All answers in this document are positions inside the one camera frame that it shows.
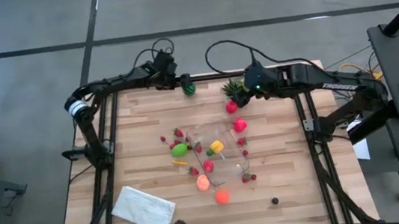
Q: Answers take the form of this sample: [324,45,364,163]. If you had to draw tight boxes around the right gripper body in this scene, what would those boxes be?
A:
[241,58,281,102]

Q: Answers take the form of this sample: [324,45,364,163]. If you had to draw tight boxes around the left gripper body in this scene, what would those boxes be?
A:
[146,64,183,93]

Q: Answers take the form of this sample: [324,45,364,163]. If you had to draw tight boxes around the toy watermelon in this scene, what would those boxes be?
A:
[182,83,198,98]

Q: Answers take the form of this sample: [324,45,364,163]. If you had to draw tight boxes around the red toy apple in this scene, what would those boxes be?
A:
[224,99,240,115]

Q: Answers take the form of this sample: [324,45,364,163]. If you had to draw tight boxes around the red toy tomato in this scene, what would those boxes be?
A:
[232,116,249,134]

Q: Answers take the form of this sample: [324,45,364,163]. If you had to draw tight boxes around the yellow toy pepper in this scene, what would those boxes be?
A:
[204,139,226,158]

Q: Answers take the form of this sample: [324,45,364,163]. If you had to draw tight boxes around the green toy fruit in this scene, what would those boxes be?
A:
[170,142,191,159]

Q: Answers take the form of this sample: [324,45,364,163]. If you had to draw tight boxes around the clear plastic container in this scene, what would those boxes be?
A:
[184,116,254,190]

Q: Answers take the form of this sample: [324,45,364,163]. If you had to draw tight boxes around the toy peach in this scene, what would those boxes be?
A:
[195,174,212,194]

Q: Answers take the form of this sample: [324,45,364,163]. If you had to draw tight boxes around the orange toy pumpkin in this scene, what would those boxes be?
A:
[214,189,232,206]

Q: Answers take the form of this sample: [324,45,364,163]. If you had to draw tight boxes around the green pineapple top toy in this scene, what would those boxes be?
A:
[220,77,250,101]

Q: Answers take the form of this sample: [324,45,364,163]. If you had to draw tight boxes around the white paper sheet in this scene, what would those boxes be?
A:
[351,137,372,162]

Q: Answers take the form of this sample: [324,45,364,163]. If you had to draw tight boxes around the white folded cloth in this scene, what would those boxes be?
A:
[108,179,179,224]

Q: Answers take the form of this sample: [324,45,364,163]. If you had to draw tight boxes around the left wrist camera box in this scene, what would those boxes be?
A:
[152,49,179,77]

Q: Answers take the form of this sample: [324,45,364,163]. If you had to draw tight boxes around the black aluminium table frame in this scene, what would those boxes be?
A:
[41,53,387,224]

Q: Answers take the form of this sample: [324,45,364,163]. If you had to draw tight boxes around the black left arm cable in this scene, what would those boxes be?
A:
[130,36,177,70]

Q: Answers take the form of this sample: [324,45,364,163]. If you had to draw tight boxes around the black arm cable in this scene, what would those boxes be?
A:
[130,36,177,70]
[202,30,319,86]

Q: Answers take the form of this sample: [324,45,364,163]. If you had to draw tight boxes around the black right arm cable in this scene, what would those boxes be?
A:
[202,30,319,86]

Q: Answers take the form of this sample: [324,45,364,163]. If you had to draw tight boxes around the yellow cable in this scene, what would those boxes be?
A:
[336,59,385,85]

